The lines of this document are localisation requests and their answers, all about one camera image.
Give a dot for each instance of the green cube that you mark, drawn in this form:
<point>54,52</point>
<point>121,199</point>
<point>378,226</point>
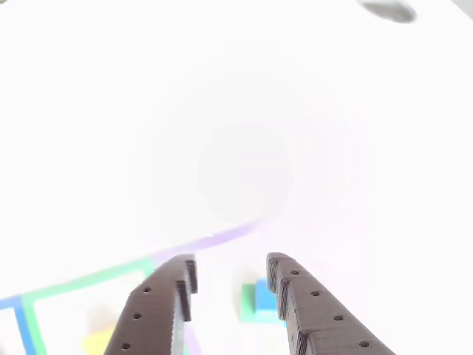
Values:
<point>248,299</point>

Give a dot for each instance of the blue square frame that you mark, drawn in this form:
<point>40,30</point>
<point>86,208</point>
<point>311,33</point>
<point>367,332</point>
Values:
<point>20,321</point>

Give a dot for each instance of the grey oval desk grommet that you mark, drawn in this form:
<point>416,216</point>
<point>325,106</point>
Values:
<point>388,9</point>

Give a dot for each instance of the orange block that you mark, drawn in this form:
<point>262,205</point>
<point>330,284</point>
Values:
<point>98,342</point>

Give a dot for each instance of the small blue cube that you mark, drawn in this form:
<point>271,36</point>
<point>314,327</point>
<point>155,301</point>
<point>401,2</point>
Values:
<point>266,299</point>

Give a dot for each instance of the green square frame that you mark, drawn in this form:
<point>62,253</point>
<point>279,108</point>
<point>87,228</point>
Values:
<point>92,275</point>

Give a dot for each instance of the purple square frame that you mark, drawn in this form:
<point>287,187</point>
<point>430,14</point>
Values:
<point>221,238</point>

